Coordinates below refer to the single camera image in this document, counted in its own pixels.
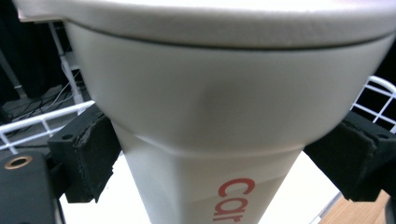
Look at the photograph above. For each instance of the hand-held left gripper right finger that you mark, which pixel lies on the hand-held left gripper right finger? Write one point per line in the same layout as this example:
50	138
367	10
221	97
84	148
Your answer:
355	155

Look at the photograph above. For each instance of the white metal desk frame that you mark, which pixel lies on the white metal desk frame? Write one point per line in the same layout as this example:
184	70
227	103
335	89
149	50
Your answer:
67	68

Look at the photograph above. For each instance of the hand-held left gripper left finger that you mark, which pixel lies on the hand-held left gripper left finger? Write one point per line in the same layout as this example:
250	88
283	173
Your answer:
84	152

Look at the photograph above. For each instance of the white lidded cup red label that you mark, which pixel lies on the white lidded cup red label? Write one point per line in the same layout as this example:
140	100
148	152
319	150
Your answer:
218	93

